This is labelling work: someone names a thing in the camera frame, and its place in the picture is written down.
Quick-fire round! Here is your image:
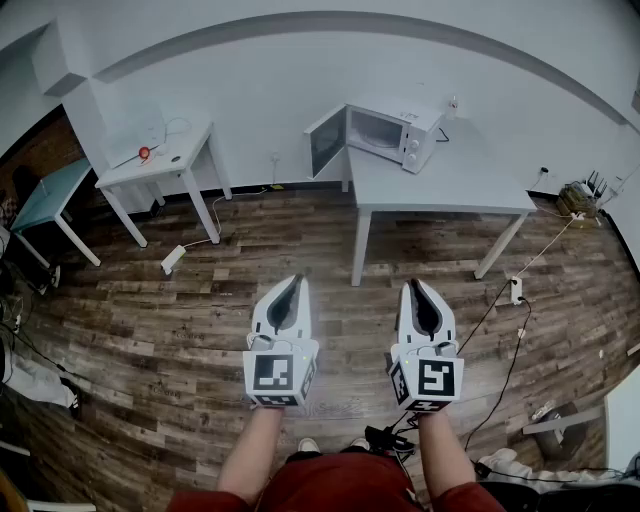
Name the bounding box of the teal table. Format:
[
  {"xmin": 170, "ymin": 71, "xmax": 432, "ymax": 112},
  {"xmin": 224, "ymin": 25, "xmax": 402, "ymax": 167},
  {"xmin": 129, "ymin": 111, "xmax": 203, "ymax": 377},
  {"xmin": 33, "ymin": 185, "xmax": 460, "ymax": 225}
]
[{"xmin": 9, "ymin": 158, "xmax": 102, "ymax": 269}]

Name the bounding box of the small white table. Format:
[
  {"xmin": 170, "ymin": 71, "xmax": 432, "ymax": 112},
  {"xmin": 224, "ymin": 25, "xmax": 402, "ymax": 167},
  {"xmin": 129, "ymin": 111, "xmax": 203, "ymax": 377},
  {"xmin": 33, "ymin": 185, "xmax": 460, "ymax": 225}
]
[{"xmin": 94, "ymin": 118, "xmax": 234, "ymax": 250}]

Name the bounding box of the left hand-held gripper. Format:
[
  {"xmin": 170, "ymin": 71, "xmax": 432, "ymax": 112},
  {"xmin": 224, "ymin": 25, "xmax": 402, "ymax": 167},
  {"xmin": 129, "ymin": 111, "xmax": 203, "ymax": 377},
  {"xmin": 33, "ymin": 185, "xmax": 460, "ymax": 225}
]
[{"xmin": 242, "ymin": 273, "xmax": 320, "ymax": 409}]

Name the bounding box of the person's left forearm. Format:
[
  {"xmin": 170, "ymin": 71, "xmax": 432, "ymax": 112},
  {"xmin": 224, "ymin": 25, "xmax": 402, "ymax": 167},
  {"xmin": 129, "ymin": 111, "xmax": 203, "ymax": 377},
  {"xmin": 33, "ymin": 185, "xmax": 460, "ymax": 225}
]
[{"xmin": 215, "ymin": 404, "xmax": 289, "ymax": 505}]

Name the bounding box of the black device with cables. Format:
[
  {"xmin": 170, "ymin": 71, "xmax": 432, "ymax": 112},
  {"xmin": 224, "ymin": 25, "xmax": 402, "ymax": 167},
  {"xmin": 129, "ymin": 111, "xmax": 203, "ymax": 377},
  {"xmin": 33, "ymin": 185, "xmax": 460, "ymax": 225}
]
[{"xmin": 364, "ymin": 423, "xmax": 417, "ymax": 454}]

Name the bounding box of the long white cable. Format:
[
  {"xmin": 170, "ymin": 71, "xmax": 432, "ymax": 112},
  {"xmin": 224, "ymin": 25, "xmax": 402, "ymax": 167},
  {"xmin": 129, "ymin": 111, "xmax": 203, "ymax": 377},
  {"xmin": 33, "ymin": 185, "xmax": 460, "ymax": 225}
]
[{"xmin": 514, "ymin": 213, "xmax": 582, "ymax": 279}]

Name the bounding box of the thin white looped cable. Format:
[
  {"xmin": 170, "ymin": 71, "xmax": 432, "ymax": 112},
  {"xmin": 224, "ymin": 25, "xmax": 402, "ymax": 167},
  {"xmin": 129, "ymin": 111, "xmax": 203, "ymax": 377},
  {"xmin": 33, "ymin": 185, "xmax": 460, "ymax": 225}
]
[{"xmin": 164, "ymin": 116, "xmax": 194, "ymax": 139}]

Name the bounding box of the white microwave oven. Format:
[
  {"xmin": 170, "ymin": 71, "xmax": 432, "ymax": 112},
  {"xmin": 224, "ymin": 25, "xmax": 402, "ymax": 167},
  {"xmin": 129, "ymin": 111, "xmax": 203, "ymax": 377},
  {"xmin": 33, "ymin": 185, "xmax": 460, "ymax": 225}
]
[{"xmin": 343, "ymin": 101, "xmax": 445, "ymax": 176}]

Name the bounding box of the white cloth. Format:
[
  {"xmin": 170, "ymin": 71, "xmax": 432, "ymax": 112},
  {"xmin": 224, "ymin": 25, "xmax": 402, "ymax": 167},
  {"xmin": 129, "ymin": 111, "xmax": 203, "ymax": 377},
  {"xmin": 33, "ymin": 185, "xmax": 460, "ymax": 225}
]
[{"xmin": 476, "ymin": 446, "xmax": 542, "ymax": 482}]

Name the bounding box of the woven basket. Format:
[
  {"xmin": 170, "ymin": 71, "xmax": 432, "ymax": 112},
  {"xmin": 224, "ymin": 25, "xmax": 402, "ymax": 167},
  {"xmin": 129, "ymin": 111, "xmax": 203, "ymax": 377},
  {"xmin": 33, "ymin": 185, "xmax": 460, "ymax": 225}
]
[{"xmin": 556, "ymin": 182, "xmax": 602, "ymax": 220}]

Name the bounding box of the long black cable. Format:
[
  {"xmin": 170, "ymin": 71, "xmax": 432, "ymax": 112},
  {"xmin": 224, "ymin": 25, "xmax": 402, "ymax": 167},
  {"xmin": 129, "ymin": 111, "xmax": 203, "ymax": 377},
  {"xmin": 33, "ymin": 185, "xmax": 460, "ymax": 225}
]
[{"xmin": 456, "ymin": 279, "xmax": 534, "ymax": 452}]

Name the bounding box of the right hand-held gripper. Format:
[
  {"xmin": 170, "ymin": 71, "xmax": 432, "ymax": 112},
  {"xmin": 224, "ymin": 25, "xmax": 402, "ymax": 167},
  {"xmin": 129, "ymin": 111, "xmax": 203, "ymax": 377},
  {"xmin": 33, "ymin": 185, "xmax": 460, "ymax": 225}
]
[{"xmin": 387, "ymin": 278, "xmax": 465, "ymax": 414}]

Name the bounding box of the black router with antennas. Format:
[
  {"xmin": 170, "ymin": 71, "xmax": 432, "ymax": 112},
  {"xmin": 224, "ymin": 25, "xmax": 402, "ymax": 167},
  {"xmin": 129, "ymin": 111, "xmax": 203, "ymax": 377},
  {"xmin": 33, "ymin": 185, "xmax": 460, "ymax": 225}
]
[{"xmin": 581, "ymin": 169, "xmax": 610, "ymax": 200}]

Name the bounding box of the person's right forearm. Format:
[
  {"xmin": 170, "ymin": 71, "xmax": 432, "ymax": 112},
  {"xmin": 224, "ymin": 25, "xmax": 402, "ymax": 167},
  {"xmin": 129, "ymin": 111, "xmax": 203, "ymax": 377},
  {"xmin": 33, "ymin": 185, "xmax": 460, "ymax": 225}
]
[{"xmin": 417, "ymin": 409, "xmax": 479, "ymax": 501}]

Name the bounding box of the large white table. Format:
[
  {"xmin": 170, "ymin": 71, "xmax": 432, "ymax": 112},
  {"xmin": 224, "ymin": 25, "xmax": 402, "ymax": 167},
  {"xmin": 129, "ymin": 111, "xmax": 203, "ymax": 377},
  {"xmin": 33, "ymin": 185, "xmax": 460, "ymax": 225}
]
[{"xmin": 341, "ymin": 116, "xmax": 539, "ymax": 288}]

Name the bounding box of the grey stool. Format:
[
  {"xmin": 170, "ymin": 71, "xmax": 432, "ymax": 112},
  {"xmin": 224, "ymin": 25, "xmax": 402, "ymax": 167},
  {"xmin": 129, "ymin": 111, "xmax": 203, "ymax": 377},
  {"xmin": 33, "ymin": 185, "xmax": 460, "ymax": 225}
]
[{"xmin": 521, "ymin": 401, "xmax": 605, "ymax": 462}]

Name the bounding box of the person's red clothing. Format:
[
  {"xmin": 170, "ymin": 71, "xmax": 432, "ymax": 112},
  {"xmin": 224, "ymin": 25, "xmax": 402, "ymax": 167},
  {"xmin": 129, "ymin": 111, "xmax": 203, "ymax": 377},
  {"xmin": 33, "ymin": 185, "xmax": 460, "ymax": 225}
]
[{"xmin": 167, "ymin": 448, "xmax": 507, "ymax": 512}]

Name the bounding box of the clear plastic box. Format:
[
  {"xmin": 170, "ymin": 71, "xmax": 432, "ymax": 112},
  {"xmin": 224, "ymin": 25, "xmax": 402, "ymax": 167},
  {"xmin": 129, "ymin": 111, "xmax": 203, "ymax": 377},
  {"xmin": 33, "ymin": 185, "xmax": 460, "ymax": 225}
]
[{"xmin": 101, "ymin": 98, "xmax": 169, "ymax": 170}]

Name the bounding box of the white floor cable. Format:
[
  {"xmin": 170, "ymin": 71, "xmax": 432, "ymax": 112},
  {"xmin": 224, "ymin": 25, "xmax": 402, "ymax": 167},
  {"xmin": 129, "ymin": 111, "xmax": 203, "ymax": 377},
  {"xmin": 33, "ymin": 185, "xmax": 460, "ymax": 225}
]
[{"xmin": 181, "ymin": 186, "xmax": 270, "ymax": 249}]

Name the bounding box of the white microwave door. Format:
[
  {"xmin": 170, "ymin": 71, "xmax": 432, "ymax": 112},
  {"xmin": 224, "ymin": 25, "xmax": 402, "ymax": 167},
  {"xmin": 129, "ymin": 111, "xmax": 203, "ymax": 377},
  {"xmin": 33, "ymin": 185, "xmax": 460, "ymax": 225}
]
[{"xmin": 304, "ymin": 104, "xmax": 348, "ymax": 181}]

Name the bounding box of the white desk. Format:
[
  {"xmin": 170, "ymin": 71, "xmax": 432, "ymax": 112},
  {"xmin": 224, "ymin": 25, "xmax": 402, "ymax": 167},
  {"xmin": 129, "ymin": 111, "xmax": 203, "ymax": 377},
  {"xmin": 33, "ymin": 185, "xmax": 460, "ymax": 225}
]
[{"xmin": 603, "ymin": 378, "xmax": 640, "ymax": 472}]

